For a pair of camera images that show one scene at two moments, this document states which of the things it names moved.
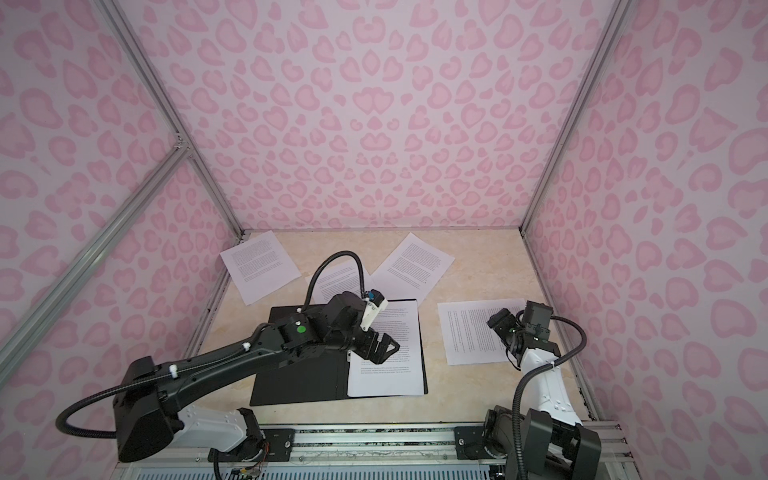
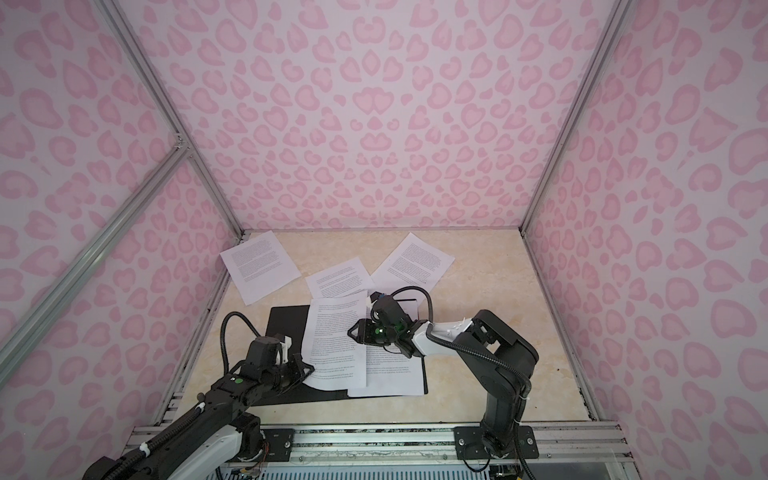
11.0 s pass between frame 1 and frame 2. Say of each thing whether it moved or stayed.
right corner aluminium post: stayed
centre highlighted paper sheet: stayed
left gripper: moved
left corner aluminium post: stayed
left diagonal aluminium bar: stayed
